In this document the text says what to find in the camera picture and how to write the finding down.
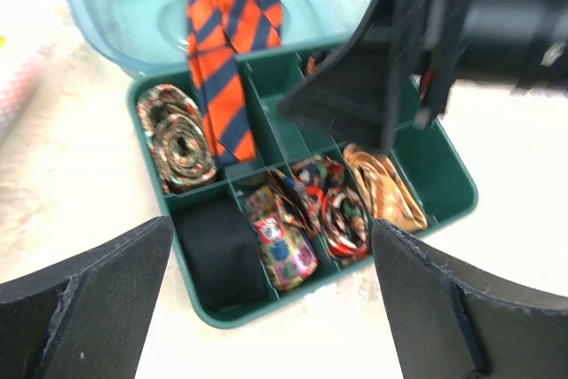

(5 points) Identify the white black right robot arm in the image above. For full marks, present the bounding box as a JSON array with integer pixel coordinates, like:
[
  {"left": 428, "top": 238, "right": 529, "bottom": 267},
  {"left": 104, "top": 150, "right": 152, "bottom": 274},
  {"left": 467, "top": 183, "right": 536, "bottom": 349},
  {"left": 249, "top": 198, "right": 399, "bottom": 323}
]
[{"left": 278, "top": 0, "right": 567, "bottom": 153}]

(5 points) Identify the rolled colourful squares tie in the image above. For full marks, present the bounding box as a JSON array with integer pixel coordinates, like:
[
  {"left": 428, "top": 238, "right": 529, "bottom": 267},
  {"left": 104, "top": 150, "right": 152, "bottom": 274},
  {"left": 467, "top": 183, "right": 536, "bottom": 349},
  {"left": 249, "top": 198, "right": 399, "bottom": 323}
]
[{"left": 246, "top": 184, "right": 319, "bottom": 291}]

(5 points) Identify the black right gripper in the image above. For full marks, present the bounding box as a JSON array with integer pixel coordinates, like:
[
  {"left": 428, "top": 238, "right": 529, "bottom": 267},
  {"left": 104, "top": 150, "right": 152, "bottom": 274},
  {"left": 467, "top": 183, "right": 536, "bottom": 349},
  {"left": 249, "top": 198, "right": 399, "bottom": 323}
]
[{"left": 277, "top": 0, "right": 471, "bottom": 153}]

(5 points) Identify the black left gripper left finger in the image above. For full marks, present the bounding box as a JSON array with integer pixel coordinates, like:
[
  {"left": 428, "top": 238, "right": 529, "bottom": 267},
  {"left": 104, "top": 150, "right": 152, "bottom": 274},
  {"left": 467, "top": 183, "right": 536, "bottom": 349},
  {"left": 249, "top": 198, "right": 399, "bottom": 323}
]
[{"left": 1, "top": 217, "right": 174, "bottom": 379}]

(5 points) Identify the rolled dark multicolour tie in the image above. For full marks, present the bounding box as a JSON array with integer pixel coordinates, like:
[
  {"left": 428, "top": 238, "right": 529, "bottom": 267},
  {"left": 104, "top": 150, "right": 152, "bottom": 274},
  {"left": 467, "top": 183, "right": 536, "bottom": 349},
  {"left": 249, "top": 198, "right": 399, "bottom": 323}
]
[{"left": 268, "top": 154, "right": 345, "bottom": 237}]

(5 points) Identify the rolled black orange tie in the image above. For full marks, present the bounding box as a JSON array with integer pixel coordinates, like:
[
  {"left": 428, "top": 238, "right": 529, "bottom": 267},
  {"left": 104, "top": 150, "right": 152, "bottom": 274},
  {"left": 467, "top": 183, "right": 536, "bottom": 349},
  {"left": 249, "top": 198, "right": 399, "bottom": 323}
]
[{"left": 304, "top": 51, "right": 329, "bottom": 76}]

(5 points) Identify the rolled brown paisley tie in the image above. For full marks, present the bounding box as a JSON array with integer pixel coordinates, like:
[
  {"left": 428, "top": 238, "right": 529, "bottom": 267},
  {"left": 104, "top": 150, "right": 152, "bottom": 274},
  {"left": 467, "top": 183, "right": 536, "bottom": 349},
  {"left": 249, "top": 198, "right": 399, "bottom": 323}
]
[{"left": 137, "top": 83, "right": 217, "bottom": 193}]

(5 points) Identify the orange navy striped tie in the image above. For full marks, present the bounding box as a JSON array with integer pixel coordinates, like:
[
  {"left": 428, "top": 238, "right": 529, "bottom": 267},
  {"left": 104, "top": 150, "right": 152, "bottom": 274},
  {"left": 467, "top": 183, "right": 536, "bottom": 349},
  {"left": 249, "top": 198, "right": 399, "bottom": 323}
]
[{"left": 186, "top": 0, "right": 283, "bottom": 168}]

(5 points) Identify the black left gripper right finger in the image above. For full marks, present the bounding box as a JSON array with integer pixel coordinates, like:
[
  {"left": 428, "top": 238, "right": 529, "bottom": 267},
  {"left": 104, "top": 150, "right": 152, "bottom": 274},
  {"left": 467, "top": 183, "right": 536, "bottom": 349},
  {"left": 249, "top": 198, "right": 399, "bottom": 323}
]
[{"left": 372, "top": 220, "right": 567, "bottom": 379}]

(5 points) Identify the rolled gold tie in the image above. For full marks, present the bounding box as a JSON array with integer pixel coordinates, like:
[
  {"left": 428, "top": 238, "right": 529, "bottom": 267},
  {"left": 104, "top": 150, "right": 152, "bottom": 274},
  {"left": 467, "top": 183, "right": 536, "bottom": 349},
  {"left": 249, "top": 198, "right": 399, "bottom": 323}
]
[{"left": 343, "top": 144, "right": 428, "bottom": 233}]

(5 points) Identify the green compartment organizer box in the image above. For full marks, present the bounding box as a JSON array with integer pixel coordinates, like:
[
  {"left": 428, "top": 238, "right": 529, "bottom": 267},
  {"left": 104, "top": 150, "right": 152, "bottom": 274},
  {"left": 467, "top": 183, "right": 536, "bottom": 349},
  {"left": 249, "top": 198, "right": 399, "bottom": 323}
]
[{"left": 127, "top": 48, "right": 478, "bottom": 329}]

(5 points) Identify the rolled red ringed tie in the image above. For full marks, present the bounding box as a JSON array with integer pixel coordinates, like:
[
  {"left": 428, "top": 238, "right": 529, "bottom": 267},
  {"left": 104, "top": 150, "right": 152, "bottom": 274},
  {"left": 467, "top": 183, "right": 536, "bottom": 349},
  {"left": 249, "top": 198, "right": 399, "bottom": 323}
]
[{"left": 320, "top": 186, "right": 369, "bottom": 259}]

